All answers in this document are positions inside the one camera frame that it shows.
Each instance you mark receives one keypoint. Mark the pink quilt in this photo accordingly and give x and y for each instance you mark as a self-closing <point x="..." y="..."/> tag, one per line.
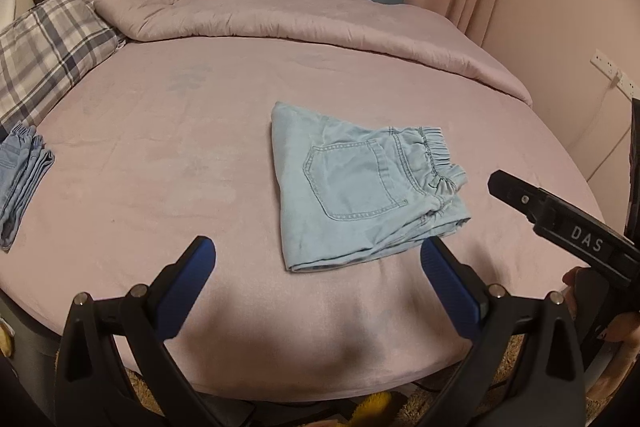
<point x="300" y="12"/>

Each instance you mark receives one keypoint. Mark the yellow fuzzy item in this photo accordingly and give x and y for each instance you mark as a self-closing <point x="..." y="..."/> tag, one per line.
<point x="367" y="409"/>
<point x="6" y="339"/>

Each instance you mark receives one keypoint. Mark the light blue denim pants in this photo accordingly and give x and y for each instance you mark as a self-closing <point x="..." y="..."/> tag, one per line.
<point x="350" y="177"/>

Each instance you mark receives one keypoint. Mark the folded blue denim garment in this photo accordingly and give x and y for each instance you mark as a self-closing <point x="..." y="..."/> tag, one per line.
<point x="20" y="187"/>

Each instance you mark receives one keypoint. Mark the white wall power strip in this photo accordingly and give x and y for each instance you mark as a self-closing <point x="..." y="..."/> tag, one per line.
<point x="605" y="61"/>

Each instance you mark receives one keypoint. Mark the pink bed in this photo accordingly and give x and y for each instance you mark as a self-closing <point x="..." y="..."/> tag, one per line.
<point x="150" y="187"/>

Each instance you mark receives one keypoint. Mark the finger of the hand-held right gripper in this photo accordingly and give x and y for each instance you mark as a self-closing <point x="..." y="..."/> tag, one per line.
<point x="515" y="194"/>

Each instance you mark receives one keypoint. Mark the person's right hand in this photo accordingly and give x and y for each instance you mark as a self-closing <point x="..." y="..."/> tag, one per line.
<point x="625" y="327"/>

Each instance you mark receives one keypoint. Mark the plaid pillow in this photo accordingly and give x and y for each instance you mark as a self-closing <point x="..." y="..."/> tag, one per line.
<point x="45" y="47"/>

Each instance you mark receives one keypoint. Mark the white wall socket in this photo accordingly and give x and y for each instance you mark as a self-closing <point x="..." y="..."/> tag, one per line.
<point x="623" y="79"/>

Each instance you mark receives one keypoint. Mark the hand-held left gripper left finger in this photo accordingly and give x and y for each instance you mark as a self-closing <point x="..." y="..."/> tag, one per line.
<point x="192" y="277"/>

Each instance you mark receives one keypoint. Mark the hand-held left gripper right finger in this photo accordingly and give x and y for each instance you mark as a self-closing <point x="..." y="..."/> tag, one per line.
<point x="445" y="287"/>

